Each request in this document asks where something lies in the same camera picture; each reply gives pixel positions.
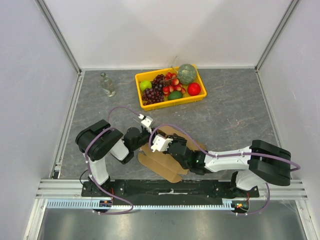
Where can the brown cardboard box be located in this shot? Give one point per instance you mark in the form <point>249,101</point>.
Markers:
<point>162,164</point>

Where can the yellow plastic tray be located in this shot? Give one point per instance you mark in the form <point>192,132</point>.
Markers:
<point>150,75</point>

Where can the green lime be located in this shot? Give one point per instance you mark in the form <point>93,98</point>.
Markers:
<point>175,95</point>

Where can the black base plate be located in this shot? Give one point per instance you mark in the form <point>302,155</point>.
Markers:
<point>126,188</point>

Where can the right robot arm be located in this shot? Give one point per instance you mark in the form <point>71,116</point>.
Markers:
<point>257,164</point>

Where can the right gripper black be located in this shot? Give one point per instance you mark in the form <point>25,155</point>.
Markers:
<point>171,145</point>

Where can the dark purple grape bunch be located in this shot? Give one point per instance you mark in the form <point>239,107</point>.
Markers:
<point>155,94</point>

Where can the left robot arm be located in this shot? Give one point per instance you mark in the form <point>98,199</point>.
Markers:
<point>99,139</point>

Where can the clear glass bottle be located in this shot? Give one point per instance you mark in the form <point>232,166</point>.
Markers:
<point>107,85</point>

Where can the green netted melon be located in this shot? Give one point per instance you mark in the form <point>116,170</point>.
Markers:
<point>186,74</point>

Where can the red apple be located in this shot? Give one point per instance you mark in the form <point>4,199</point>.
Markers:
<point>193,89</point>

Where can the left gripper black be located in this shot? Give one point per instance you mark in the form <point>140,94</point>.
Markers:
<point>144,129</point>

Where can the grey slotted cable duct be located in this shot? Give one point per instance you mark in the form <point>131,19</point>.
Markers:
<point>99,204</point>

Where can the green apple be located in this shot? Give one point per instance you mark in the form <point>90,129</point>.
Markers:
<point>143,85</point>

